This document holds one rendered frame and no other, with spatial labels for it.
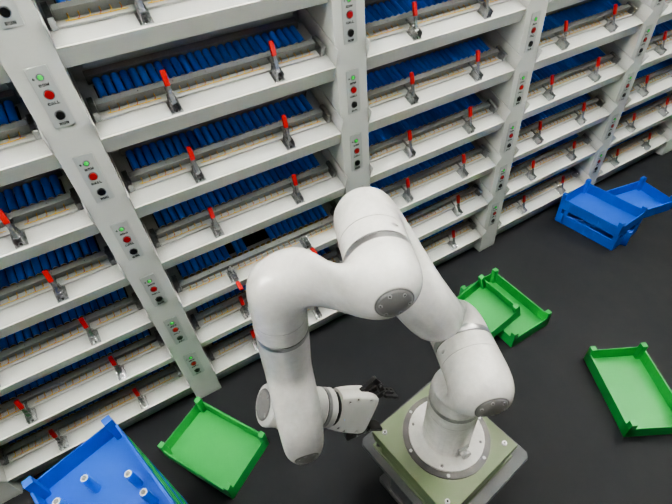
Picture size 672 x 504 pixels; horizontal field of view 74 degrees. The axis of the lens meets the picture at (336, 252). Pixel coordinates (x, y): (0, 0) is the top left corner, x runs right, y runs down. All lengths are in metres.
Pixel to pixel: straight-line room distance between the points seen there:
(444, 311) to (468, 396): 0.20
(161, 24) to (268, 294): 0.65
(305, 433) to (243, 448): 0.85
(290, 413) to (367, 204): 0.40
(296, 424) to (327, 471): 0.79
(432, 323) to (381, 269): 0.22
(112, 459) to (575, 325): 1.67
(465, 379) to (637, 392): 1.14
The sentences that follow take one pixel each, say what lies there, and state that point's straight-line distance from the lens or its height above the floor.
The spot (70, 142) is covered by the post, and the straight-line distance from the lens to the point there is 1.13.
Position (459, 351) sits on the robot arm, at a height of 0.78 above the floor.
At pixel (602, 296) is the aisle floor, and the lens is 2.20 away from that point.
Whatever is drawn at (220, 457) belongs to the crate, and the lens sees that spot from 1.70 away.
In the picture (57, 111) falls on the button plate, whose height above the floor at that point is 1.14.
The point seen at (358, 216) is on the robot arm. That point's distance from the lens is 0.63.
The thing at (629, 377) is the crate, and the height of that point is 0.00.
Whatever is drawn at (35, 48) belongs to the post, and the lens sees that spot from 1.07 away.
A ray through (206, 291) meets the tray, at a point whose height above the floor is 0.49.
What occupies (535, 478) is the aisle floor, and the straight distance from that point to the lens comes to 1.68.
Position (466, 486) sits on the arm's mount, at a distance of 1.23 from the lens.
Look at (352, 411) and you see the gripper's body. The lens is 1.03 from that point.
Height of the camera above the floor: 1.51
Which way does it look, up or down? 43 degrees down
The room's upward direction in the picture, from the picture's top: 6 degrees counter-clockwise
